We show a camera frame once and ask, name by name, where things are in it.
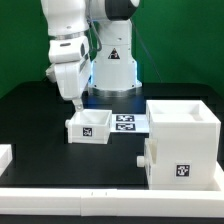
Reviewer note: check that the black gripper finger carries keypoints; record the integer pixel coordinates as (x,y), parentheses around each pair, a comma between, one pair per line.
(78,105)

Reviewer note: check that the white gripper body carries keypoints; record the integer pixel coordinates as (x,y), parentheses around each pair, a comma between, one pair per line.
(72,78)

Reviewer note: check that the small white drawer with knob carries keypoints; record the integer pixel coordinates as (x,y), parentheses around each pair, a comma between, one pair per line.
(90,126)

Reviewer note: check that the large white drawer box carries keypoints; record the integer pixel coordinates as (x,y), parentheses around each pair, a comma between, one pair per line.
(187,135)

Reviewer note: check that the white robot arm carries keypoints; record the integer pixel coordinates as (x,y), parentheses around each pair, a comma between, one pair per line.
(91,47)

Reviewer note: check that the paper sheet with fiducial markers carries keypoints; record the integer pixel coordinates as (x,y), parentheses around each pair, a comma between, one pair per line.
(129,123)

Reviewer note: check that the white front fence bar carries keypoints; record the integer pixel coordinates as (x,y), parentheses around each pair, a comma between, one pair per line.
(112,202)

